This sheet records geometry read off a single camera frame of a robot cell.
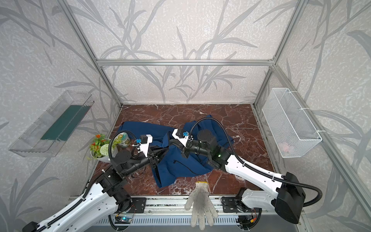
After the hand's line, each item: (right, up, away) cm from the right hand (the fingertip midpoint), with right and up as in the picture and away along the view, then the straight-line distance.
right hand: (172, 135), depth 67 cm
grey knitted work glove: (+14, -36, +7) cm, 40 cm away
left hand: (-2, -5, 0) cm, 5 cm away
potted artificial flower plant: (-41, -9, +10) cm, 43 cm away
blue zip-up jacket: (0, -9, +5) cm, 10 cm away
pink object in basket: (+56, -6, +5) cm, 57 cm away
